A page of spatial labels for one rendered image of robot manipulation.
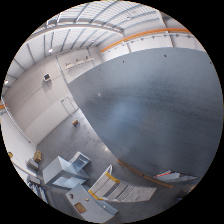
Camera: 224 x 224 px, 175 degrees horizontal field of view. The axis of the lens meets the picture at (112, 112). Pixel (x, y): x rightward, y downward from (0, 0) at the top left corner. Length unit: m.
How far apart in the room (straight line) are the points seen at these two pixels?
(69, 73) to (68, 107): 4.23
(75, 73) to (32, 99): 6.20
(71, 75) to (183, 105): 9.85
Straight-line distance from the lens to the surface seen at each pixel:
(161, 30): 8.83
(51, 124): 10.00
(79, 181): 3.96
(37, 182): 7.04
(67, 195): 3.70
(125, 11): 7.62
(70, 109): 9.77
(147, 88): 0.32
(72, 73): 9.97
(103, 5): 6.75
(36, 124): 10.25
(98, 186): 0.95
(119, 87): 0.39
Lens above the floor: 3.16
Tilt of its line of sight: 33 degrees down
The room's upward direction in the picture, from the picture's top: 21 degrees counter-clockwise
